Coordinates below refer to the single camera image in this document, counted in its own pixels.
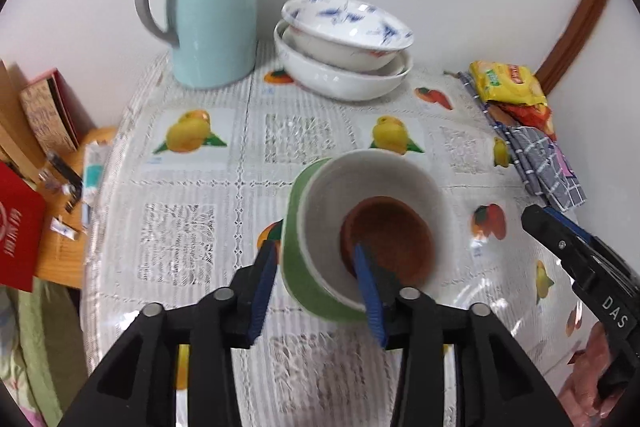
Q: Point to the brown wooden door frame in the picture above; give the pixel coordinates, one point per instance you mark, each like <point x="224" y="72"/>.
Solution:
<point x="575" y="32"/>

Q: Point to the blue patterned white bowl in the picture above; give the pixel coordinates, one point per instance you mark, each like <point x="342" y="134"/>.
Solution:
<point x="345" y="32"/>

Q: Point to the white and teal tube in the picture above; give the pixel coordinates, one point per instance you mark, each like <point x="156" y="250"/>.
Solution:
<point x="92" y="177"/>

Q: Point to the cardboard boxes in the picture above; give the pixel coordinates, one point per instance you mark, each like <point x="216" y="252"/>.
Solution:
<point x="10" y="127"/>

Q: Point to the grey checked cloth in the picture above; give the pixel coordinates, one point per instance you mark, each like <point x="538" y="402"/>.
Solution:
<point x="540" y="162"/>

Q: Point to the red paper bag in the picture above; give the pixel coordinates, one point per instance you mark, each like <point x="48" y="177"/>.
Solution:
<point x="17" y="232"/>

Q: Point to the wooden side table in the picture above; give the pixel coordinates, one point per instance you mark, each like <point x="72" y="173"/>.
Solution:
<point x="60" y="262"/>

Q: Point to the large white serving bowl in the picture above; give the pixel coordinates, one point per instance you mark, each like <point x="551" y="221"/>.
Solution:
<point x="340" y="82"/>

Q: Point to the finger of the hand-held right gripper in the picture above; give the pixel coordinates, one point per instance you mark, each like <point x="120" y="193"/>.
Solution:
<point x="575" y="227"/>
<point x="542" y="224"/>

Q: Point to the red snack bag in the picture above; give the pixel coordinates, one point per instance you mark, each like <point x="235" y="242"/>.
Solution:
<point x="530" y="114"/>

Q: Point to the black nail clipper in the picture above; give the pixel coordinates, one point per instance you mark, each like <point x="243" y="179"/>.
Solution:
<point x="67" y="177"/>

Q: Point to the person's right hand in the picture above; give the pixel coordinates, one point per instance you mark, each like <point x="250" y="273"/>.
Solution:
<point x="587" y="357"/>

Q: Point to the pastel bedding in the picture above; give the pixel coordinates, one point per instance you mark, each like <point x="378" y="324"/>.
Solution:
<point x="40" y="347"/>

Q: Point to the patterned brown box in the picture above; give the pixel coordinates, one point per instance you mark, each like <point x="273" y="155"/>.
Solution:
<point x="42" y="112"/>

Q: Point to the green square plate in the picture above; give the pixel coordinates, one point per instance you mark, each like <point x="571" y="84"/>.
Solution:
<point x="295" y="277"/>

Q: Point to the plain white bowl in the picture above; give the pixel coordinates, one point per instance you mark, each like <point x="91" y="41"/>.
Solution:
<point x="325" y="207"/>

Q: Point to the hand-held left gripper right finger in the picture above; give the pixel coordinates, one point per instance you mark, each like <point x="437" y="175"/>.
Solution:
<point x="367" y="292"/>

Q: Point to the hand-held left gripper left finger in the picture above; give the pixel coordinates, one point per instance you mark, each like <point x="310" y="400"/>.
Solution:
<point x="265" y="287"/>

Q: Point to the small white tube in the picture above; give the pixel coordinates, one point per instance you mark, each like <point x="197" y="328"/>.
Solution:
<point x="64" y="228"/>

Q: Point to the fruit print tablecloth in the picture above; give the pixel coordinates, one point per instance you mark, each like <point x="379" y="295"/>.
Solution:
<point x="190" y="187"/>

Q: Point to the yellow snack bag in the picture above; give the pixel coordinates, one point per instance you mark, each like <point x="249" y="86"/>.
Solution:
<point x="505" y="82"/>

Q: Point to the small brown clay bowl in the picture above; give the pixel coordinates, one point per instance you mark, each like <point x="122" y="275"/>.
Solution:
<point x="390" y="237"/>

